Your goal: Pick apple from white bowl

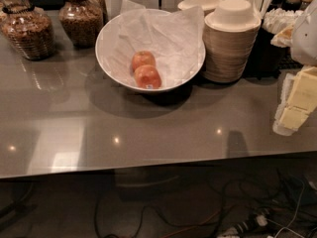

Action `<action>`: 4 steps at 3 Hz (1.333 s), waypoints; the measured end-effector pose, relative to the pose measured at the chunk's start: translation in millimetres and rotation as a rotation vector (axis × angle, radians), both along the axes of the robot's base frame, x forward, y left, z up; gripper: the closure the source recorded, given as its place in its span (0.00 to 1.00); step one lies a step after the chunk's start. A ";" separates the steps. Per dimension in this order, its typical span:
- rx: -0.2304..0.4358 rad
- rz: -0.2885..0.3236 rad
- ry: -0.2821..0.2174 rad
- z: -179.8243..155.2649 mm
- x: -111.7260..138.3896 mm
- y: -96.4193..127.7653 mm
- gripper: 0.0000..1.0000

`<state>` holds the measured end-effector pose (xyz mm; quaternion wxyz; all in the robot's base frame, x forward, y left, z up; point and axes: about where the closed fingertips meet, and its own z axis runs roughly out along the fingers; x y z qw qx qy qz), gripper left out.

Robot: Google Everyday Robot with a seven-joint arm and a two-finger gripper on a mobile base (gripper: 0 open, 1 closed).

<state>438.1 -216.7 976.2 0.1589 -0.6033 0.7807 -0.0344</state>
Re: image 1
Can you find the white power strip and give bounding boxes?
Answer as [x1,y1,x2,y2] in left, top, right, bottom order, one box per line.
[217,215,267,238]

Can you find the left glass cereal jar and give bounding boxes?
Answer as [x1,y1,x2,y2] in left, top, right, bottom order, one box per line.
[0,0,54,60]

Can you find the red apple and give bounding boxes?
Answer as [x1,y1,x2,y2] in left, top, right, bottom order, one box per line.
[131,51,156,70]
[134,64,161,89]

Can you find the large white bowl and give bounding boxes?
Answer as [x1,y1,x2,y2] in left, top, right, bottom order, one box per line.
[94,8,207,94]

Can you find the dark bottle with cap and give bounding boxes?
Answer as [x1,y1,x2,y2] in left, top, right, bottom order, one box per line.
[282,0,301,11]

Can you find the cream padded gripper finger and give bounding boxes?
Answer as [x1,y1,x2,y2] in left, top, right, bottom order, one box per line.
[272,65,317,136]

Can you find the white paper liner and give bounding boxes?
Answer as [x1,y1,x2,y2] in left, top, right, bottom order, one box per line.
[104,0,205,88]

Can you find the middle glass cereal jar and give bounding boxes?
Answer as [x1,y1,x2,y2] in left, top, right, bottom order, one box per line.
[58,0,103,48]

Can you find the stack of paper bowls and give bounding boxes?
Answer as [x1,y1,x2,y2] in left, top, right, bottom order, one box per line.
[201,0,261,83]

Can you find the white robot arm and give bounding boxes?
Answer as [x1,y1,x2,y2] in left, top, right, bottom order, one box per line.
[272,0,317,136]

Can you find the glass cereal jar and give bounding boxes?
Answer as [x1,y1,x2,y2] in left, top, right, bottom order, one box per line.
[58,0,103,48]
[0,0,54,60]

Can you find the black floor cables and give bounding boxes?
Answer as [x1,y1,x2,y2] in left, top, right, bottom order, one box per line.
[93,169,317,238]

